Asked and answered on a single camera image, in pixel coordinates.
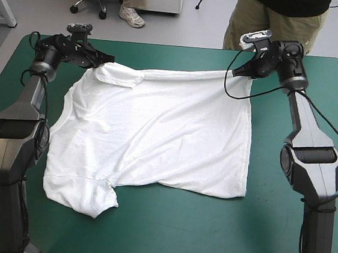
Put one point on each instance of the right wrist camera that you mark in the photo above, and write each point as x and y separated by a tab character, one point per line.
254	38

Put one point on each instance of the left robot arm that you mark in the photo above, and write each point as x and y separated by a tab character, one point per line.
12	146

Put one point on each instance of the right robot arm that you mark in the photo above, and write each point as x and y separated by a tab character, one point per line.
313	165

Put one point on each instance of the white T-shirt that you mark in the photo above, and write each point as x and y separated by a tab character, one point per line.
156	131

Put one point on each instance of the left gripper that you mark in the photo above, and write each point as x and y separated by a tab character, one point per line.
74	53

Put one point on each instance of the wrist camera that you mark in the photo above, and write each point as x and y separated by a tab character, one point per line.
80	29
254	38

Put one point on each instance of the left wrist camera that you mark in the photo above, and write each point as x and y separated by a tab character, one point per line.
80	29

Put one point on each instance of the person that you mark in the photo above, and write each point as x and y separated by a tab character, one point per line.
277	20

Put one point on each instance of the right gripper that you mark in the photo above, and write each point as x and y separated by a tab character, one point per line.
266	62

